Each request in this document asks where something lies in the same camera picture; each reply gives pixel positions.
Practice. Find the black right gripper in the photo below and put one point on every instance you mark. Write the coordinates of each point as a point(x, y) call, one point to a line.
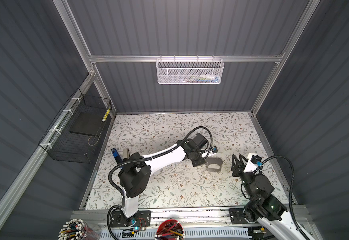
point(237, 168)

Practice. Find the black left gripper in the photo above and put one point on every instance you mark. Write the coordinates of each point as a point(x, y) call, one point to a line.
point(199, 162)

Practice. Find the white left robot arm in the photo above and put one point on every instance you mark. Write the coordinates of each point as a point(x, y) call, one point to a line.
point(131, 177)

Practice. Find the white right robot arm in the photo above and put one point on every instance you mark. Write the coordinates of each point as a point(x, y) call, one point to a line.
point(262, 206)

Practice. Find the red pencil cup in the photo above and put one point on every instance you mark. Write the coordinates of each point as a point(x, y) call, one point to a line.
point(170, 230)

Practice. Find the white mesh basket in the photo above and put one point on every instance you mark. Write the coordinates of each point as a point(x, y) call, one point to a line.
point(189, 71)

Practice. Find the yellow marker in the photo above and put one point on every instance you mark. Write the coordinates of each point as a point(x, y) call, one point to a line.
point(106, 114)

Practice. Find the black foam pad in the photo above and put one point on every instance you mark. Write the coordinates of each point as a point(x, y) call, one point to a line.
point(88, 125)

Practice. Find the clear pencil cup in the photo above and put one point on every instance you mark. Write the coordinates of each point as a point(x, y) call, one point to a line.
point(77, 229)

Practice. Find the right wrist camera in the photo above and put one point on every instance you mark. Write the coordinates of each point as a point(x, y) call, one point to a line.
point(254, 164)

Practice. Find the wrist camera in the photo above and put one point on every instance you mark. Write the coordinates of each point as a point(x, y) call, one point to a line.
point(210, 152)
point(254, 164)

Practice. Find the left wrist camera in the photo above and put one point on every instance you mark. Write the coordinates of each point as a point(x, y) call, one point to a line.
point(210, 152)

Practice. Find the white slotted cable duct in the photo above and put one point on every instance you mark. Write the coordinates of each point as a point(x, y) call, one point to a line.
point(208, 233)

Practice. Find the black wire basket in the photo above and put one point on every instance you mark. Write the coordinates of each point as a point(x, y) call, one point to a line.
point(61, 145)

